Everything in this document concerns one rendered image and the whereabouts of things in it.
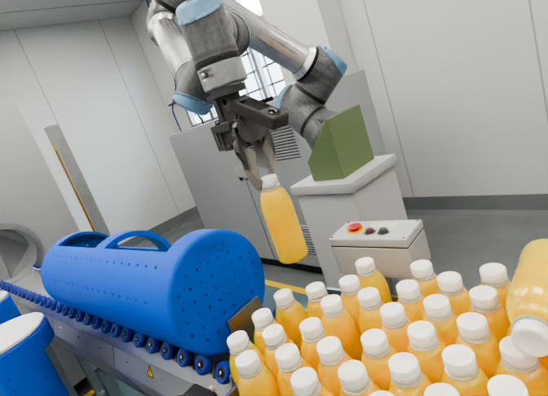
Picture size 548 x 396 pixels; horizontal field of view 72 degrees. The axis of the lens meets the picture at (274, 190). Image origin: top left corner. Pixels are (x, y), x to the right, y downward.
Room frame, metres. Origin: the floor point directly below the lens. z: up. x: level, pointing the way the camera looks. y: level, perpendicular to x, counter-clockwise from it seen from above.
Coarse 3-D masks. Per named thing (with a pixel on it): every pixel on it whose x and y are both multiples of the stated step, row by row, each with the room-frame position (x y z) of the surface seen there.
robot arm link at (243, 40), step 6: (228, 12) 0.82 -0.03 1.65; (234, 18) 0.82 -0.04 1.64; (240, 18) 0.88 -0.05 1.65; (240, 24) 0.84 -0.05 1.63; (246, 24) 0.89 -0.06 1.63; (240, 30) 0.83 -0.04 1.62; (246, 30) 0.88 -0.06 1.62; (240, 36) 0.84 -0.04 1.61; (246, 36) 0.88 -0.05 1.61; (240, 42) 0.85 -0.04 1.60; (246, 42) 0.89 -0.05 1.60; (240, 48) 0.87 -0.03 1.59; (246, 48) 0.91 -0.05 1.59; (240, 54) 0.92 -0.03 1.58
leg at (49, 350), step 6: (48, 348) 2.15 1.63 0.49; (48, 354) 2.13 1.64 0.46; (54, 354) 2.15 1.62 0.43; (54, 360) 2.14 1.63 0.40; (54, 366) 2.13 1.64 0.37; (60, 366) 2.15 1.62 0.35; (60, 372) 2.14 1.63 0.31; (60, 378) 2.13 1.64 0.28; (66, 378) 2.15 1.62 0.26; (66, 384) 2.14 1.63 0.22; (72, 390) 2.15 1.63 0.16
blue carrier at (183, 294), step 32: (64, 256) 1.21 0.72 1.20; (96, 256) 1.04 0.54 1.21; (128, 256) 0.91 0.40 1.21; (160, 256) 0.81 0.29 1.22; (192, 256) 0.78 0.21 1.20; (224, 256) 0.83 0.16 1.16; (256, 256) 0.90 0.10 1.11; (64, 288) 1.15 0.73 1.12; (96, 288) 0.97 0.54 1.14; (128, 288) 0.84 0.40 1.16; (160, 288) 0.74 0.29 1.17; (192, 288) 0.76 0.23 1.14; (224, 288) 0.81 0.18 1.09; (256, 288) 0.87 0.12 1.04; (128, 320) 0.86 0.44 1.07; (160, 320) 0.74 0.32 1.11; (192, 320) 0.74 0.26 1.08; (224, 320) 0.79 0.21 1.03; (224, 352) 0.77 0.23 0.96
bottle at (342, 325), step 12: (324, 312) 0.63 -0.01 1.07; (348, 312) 0.62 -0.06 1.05; (324, 324) 0.62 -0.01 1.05; (336, 324) 0.60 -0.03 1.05; (348, 324) 0.60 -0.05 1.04; (336, 336) 0.60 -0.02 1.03; (348, 336) 0.59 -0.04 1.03; (348, 348) 0.59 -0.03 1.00; (360, 348) 0.60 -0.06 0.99; (360, 360) 0.60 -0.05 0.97
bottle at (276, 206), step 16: (272, 192) 0.74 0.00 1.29; (272, 208) 0.73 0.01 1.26; (288, 208) 0.73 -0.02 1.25; (272, 224) 0.73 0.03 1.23; (288, 224) 0.73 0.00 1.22; (272, 240) 0.75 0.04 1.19; (288, 240) 0.73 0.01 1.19; (304, 240) 0.75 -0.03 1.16; (288, 256) 0.73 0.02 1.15; (304, 256) 0.74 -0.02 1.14
